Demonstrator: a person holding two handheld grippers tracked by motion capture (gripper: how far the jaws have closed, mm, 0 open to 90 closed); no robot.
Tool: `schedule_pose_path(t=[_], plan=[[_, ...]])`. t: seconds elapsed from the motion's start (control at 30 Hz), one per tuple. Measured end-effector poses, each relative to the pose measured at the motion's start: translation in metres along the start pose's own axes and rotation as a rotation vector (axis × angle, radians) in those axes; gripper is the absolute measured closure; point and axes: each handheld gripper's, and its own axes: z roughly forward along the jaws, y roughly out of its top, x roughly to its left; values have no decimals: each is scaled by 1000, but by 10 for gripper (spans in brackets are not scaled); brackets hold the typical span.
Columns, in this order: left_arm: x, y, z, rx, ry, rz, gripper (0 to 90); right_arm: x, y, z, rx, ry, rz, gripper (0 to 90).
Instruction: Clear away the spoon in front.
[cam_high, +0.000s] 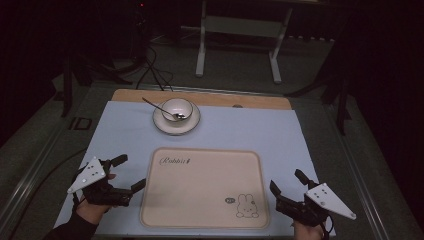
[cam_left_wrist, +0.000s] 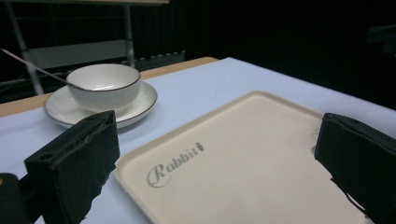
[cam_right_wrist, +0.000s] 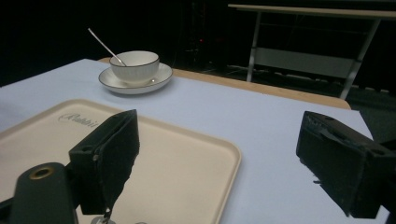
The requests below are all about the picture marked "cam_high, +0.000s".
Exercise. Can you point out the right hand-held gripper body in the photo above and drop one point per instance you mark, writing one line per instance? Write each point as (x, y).
(313, 205)

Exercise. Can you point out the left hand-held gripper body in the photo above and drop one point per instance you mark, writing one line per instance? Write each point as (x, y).
(96, 186)

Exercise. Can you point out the white ceramic plate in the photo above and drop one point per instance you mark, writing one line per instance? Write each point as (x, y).
(176, 124)

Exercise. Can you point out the metal spoon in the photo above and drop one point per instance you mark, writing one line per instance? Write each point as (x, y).
(163, 108)

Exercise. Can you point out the white ceramic bowl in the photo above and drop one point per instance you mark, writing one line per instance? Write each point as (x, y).
(177, 109)

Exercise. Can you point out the person's left hand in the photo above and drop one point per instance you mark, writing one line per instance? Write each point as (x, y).
(94, 208)

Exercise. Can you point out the person's right hand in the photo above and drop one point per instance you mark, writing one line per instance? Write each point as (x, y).
(308, 231)

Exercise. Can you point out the beige placemat with rabbit print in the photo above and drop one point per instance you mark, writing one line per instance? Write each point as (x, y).
(204, 188)

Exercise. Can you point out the light blue table mat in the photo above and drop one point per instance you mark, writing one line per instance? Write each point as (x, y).
(233, 133)

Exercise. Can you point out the black metal stand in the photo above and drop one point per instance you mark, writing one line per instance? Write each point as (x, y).
(333, 90)
(71, 76)

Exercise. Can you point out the white metal stand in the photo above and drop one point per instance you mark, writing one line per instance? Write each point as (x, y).
(242, 36)

